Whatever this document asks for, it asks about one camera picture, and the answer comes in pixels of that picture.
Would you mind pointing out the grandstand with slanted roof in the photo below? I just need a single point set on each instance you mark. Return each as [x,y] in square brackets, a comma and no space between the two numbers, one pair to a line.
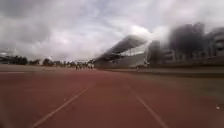
[124,53]

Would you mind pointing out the person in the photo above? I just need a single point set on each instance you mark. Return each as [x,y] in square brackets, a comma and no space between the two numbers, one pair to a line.
[138,68]

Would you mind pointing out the group of people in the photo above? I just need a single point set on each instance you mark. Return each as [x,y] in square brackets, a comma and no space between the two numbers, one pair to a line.
[82,65]

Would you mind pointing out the red running track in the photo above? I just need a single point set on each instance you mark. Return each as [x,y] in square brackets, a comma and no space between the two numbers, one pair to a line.
[106,103]

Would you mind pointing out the green grass strip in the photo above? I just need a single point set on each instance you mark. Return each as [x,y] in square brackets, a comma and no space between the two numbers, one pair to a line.
[186,74]

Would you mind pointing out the dark tree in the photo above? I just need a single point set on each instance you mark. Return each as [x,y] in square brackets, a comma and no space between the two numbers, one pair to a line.
[186,39]

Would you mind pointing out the row of trees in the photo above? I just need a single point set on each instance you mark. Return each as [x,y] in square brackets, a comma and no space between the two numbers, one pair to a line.
[23,61]

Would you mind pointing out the grey building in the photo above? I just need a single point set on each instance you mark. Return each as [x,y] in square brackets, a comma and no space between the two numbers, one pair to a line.
[213,45]

